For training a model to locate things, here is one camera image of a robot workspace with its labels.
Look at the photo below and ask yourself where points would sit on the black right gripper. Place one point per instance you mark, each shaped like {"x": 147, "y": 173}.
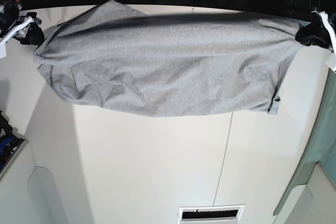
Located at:
{"x": 10, "y": 17}

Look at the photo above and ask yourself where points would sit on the grey t-shirt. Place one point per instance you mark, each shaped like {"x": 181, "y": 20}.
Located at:
{"x": 118, "y": 58}

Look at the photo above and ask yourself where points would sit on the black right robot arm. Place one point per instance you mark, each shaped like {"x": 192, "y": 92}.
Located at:
{"x": 23, "y": 28}

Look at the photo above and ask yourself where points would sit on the black round floor object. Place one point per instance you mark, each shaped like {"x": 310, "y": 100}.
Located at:
{"x": 274, "y": 7}

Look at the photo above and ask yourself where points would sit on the white floor vent grille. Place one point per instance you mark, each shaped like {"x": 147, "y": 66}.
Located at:
{"x": 211, "y": 215}

